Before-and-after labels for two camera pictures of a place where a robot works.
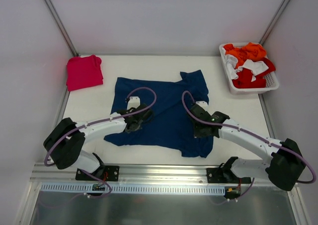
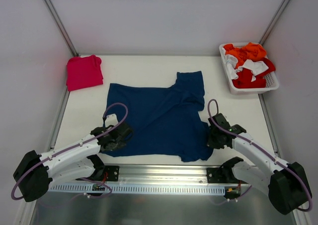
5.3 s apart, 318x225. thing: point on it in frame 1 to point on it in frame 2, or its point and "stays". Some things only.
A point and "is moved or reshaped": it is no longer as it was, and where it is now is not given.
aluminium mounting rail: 46,174 stays
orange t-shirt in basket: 250,51 stays
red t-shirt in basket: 244,80 stays
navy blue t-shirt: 171,102 is moved or reshaped
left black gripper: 143,114 to 124,132
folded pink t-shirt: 82,72 stays
